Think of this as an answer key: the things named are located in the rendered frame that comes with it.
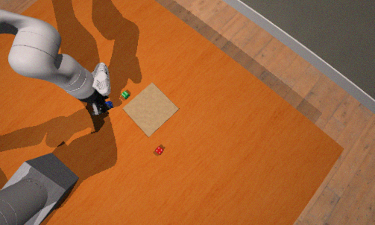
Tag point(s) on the red die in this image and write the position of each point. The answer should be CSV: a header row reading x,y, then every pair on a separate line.
x,y
159,150

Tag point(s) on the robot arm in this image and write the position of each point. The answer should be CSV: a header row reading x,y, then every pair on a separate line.
x,y
33,54

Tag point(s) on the tan square mat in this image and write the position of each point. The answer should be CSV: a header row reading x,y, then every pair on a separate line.
x,y
150,109

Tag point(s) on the green die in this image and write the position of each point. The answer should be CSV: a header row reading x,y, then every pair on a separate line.
x,y
125,95

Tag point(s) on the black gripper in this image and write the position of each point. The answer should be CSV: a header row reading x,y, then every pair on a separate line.
x,y
97,101

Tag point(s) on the blue die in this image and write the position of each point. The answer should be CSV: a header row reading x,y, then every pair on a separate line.
x,y
110,104

